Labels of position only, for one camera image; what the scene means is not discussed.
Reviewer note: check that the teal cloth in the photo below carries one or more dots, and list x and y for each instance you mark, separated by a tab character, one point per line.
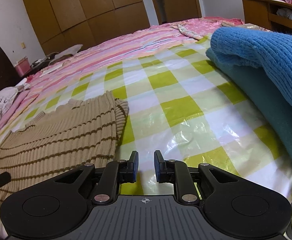
273	110

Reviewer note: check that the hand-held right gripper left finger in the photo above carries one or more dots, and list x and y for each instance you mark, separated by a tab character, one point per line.
135	166

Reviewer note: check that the white flat object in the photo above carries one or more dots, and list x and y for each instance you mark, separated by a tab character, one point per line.
52	68

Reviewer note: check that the grey cloth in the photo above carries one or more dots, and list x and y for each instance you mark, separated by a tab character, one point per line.
68	51

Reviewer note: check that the grey pillow with pink dots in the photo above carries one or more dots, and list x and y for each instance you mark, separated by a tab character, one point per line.
0	105

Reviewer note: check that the wooden desk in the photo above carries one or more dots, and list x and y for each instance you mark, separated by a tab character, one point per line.
256	12

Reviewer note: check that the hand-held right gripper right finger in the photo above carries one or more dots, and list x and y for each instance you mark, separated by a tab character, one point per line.
157	166

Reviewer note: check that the tan striped knit sweater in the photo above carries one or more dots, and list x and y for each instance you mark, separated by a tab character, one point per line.
60	135

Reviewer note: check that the brown wooden wardrobe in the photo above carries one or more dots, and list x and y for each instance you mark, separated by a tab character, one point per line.
85	12

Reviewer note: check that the pink plastic basket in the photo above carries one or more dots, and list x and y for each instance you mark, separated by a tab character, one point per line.
22	67

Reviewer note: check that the brown wooden door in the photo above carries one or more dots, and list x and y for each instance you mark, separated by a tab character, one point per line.
178	0

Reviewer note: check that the pink striped bedspread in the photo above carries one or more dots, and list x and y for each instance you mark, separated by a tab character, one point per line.
110	47

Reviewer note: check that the wall socket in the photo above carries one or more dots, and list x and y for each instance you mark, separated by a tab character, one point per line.
23	45

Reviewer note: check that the blue knit sweater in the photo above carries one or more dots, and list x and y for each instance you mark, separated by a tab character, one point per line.
273	50

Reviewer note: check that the white cloth bundle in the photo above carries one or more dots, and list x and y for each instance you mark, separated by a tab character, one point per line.
288	14

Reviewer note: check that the pink floral quilt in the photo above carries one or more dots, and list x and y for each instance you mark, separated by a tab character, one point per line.
206	25

